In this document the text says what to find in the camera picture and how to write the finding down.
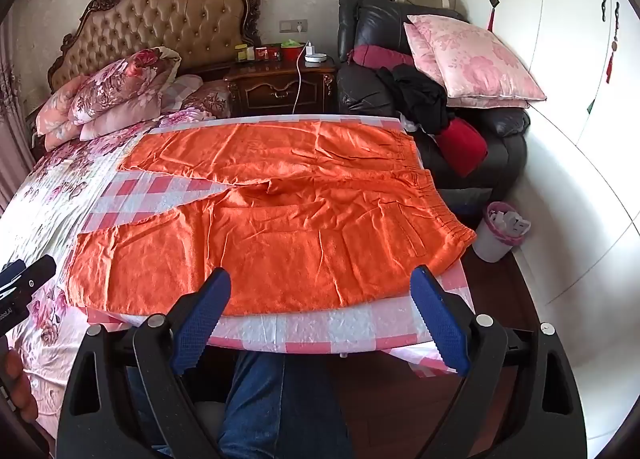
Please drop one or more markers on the yellow jar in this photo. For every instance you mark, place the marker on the yellow jar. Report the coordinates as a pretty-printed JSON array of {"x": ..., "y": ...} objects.
[{"x": 244, "y": 53}]

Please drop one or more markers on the black clothing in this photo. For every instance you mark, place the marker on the black clothing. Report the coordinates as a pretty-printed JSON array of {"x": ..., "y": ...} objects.
[{"x": 420, "y": 94}]

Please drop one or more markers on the red knot ornament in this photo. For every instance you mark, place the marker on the red knot ornament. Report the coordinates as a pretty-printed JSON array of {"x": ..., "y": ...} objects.
[
  {"x": 611, "y": 64},
  {"x": 493, "y": 1}
]

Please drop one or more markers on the dark floral pillow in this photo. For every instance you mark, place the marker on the dark floral pillow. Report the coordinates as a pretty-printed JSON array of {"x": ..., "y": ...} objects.
[{"x": 210, "y": 99}]

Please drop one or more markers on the red container green lid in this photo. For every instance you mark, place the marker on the red container green lid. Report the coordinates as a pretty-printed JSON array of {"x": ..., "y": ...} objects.
[{"x": 291, "y": 50}]

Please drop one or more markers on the floral bed sheet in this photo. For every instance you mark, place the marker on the floral bed sheet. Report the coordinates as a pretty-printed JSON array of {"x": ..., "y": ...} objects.
[{"x": 60, "y": 189}]

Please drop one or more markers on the red box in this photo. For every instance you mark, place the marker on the red box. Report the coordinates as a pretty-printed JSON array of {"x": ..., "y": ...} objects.
[{"x": 266, "y": 53}]

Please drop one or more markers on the pink floral folded quilt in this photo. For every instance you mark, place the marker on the pink floral folded quilt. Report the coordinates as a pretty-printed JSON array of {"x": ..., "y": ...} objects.
[{"x": 55, "y": 109}]

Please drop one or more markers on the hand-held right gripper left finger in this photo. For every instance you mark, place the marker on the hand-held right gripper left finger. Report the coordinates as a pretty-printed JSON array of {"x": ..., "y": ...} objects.
[{"x": 200, "y": 324}]

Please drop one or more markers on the white trash bin pink liner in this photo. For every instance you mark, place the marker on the white trash bin pink liner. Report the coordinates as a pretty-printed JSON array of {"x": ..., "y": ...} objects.
[{"x": 490, "y": 244}]

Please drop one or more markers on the wall socket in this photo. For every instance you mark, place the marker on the wall socket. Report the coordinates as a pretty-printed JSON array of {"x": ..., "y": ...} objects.
[{"x": 292, "y": 26}]

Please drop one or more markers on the dark wooden nightstand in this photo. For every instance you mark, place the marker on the dark wooden nightstand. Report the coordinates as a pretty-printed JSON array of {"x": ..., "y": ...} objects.
[{"x": 275, "y": 89}]

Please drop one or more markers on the large pink floral pillow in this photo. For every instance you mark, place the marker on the large pink floral pillow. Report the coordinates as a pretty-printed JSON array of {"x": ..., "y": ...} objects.
[
  {"x": 495, "y": 104},
  {"x": 470, "y": 59}
]

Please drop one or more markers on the black leather armchair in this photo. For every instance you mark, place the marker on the black leather armchair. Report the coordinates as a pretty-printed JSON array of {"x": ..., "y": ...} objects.
[{"x": 500, "y": 159}]

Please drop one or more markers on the white wardrobe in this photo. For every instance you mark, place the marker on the white wardrobe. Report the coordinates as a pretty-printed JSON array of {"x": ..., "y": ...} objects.
[{"x": 550, "y": 64}]

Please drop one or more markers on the pink white checkered cloth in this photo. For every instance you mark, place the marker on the pink white checkered cloth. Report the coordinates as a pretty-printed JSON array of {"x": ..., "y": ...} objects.
[{"x": 300, "y": 334}]

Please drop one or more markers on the white round device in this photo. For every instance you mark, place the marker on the white round device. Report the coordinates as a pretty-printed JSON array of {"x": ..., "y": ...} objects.
[{"x": 315, "y": 58}]

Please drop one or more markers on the pale pink pillow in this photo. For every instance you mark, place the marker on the pale pink pillow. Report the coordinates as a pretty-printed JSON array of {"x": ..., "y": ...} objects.
[{"x": 130, "y": 114}]

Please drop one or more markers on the orange pants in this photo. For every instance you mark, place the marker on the orange pants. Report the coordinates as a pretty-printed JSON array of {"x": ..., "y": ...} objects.
[{"x": 300, "y": 219}]

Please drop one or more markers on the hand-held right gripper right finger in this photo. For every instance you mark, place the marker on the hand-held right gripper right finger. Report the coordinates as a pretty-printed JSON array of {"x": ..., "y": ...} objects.
[{"x": 440, "y": 324}]

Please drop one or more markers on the person's left hand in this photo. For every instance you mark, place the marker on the person's left hand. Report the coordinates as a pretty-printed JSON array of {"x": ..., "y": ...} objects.
[{"x": 22, "y": 384}]

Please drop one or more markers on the maroon cushion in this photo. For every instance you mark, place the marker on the maroon cushion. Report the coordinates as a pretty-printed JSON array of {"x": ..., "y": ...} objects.
[{"x": 380, "y": 56}]

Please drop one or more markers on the mauve floral curtain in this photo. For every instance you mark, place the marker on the mauve floral curtain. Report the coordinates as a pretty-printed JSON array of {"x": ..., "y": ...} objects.
[{"x": 10, "y": 139}]

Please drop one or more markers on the carved tufted headboard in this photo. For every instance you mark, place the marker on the carved tufted headboard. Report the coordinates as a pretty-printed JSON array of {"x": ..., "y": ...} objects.
[{"x": 165, "y": 24}]

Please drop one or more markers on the red floral folded quilt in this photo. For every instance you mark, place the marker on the red floral folded quilt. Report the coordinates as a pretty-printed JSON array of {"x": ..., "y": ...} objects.
[{"x": 130, "y": 79}]

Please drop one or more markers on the person's legs in jeans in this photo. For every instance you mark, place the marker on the person's legs in jeans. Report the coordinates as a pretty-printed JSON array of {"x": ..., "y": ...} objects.
[{"x": 270, "y": 404}]

